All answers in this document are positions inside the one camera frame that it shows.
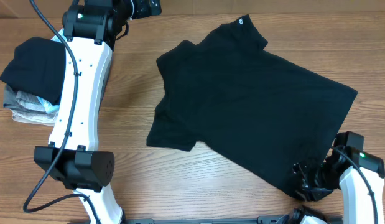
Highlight folded beige garment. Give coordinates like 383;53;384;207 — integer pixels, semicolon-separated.
11;109;58;126

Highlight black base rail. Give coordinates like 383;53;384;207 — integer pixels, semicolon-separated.
121;215;288;224

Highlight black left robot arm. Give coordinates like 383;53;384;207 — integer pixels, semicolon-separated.
34;0;162;224

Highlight black t-shirt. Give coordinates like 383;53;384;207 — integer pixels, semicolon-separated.
146;15;357;198

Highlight folded black garment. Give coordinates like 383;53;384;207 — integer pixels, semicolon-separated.
0;37;66;105

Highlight folded light blue garment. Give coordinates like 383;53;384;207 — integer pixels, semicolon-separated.
36;37;66;114

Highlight folded grey garment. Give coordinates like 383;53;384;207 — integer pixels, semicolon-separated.
3;85;60;114

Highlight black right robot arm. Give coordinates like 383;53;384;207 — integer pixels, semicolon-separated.
283;145;385;224

